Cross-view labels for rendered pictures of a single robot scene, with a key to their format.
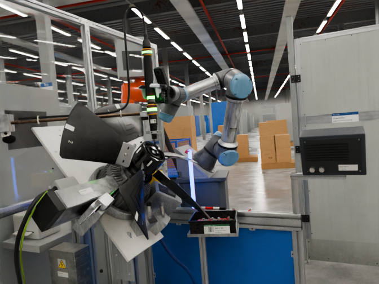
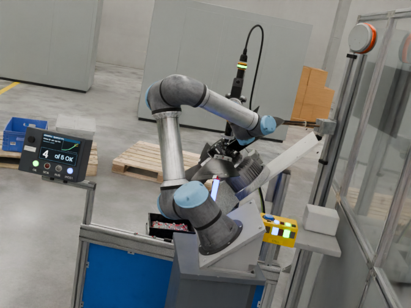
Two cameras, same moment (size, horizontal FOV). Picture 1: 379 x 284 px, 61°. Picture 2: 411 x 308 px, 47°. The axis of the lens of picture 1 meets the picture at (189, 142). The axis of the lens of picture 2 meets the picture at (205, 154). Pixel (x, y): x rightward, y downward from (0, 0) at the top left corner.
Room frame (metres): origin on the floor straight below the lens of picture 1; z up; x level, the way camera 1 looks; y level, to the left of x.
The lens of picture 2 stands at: (3.47, -0.79, 1.83)
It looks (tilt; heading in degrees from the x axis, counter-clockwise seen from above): 16 degrees down; 158
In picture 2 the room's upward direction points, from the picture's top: 11 degrees clockwise
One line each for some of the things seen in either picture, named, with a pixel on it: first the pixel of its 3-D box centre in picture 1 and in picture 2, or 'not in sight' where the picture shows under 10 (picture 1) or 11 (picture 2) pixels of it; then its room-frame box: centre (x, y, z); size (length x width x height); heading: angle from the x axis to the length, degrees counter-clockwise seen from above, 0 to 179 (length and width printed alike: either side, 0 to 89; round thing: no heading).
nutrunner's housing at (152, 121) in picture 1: (150, 86); (235, 96); (1.41, 0.15, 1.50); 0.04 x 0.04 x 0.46
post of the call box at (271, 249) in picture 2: not in sight; (271, 252); (1.86, 0.26, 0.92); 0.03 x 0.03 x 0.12; 64
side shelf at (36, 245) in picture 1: (53, 233); (312, 234); (1.55, 0.70, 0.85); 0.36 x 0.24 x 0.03; 154
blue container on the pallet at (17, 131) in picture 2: not in sight; (26, 135); (-1.83, -0.72, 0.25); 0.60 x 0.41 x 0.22; 174
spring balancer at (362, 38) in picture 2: not in sight; (362, 38); (1.29, 0.86, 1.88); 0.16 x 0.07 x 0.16; 9
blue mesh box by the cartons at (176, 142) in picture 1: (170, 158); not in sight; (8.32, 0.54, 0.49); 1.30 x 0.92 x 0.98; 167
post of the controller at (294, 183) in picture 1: (295, 192); (88, 203); (1.51, -0.48, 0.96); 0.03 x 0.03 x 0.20; 64
